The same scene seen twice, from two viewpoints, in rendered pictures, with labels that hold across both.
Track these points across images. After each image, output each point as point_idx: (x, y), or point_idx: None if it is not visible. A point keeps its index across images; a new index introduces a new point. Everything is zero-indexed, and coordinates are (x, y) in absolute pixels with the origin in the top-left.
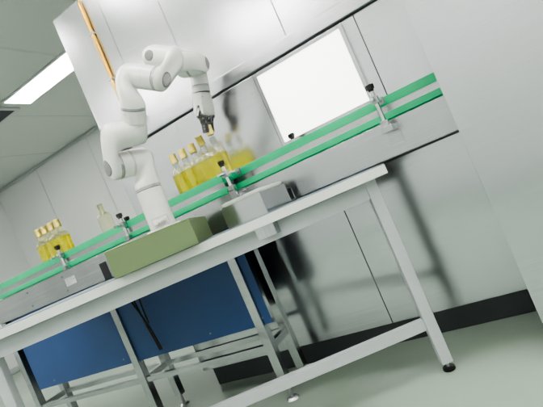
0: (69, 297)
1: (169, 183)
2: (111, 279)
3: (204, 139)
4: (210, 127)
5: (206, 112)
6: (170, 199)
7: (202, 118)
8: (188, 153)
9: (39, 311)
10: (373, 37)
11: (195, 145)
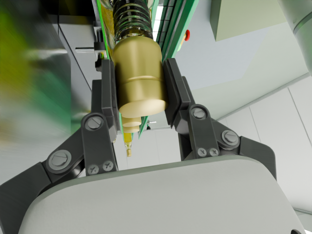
0: (190, 75)
1: (81, 121)
2: (212, 43)
3: (35, 132)
4: (154, 74)
5: (230, 180)
6: (176, 52)
7: (235, 136)
8: (68, 133)
9: (253, 52)
10: None
11: (57, 137)
